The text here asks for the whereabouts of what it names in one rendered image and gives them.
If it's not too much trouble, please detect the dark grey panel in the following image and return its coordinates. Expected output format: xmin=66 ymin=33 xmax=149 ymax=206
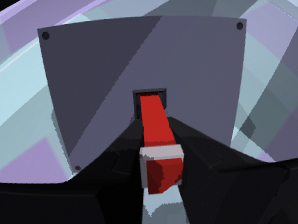
xmin=37 ymin=15 xmax=247 ymax=173

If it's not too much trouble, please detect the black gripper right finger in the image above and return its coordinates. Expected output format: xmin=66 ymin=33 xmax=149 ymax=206
xmin=168 ymin=117 xmax=298 ymax=224

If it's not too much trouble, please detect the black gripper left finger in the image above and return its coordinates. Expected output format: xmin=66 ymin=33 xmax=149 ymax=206
xmin=0 ymin=119 xmax=145 ymax=224

